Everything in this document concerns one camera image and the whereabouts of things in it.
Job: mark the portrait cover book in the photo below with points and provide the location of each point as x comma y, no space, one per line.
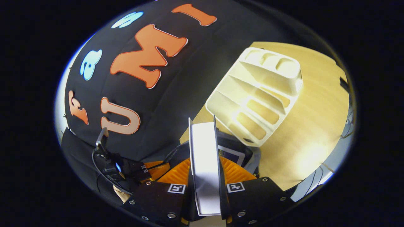
205,164

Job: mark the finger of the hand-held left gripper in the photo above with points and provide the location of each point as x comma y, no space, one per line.
156,170

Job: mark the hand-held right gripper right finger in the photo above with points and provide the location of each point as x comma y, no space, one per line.
258,198

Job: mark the black backdrop cloth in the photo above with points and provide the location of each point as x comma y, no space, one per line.
176,94

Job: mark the white bookshelf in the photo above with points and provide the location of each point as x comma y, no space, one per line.
258,94

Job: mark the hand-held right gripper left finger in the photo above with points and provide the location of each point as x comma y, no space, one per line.
154,201

